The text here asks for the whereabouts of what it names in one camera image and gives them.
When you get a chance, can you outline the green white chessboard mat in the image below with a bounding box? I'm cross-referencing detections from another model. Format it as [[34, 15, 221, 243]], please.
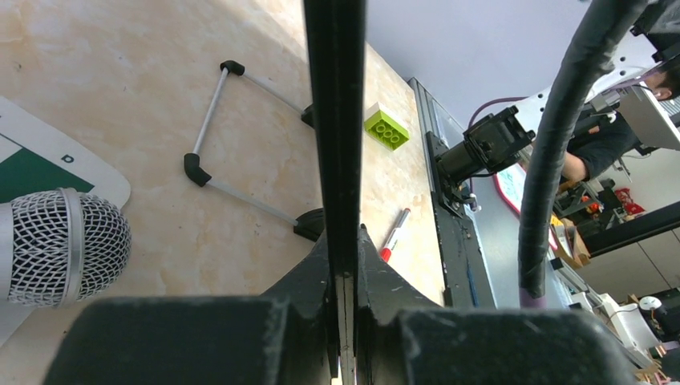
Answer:
[[1, 99, 131, 341]]

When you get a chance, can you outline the white whiteboard black frame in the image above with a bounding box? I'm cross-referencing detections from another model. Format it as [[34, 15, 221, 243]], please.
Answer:
[[304, 1, 366, 384]]

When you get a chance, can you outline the green lego brick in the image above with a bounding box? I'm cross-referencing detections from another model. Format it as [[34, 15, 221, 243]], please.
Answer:
[[364, 103, 410, 152]]

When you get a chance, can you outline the whiteboard wire stand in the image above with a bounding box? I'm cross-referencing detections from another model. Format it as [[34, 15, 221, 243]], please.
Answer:
[[183, 59, 325, 242]]

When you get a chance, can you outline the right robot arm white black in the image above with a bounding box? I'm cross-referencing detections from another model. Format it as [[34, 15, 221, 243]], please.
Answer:
[[431, 1, 679, 187]]

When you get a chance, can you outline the black microphone mesh head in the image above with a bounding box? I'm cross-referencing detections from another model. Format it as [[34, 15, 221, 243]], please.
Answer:
[[1, 188, 132, 307]]

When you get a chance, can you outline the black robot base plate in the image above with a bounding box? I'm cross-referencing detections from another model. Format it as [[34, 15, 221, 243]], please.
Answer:
[[424, 132, 496, 309]]

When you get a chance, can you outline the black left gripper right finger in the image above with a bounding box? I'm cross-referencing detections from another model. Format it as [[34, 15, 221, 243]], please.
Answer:
[[355, 228, 636, 384]]

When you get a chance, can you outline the red capped marker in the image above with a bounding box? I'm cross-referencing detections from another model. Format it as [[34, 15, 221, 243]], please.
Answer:
[[379, 208, 411, 262]]

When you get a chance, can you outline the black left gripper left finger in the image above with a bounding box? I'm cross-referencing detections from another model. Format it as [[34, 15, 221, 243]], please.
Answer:
[[44, 237, 332, 384]]

